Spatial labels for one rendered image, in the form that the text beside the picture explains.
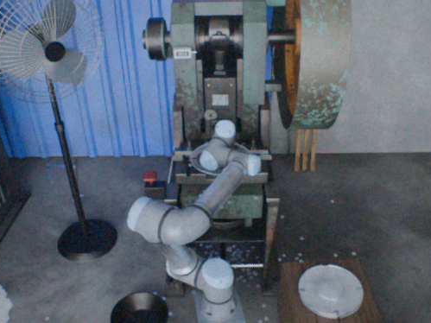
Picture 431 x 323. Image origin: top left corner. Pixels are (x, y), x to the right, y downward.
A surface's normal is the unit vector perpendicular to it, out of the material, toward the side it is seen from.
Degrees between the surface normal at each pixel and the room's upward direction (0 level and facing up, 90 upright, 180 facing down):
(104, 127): 90
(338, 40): 73
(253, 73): 90
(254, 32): 90
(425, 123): 90
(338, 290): 0
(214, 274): 8
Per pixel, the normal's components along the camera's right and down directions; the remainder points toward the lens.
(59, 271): -0.03, -0.84
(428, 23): -0.02, 0.54
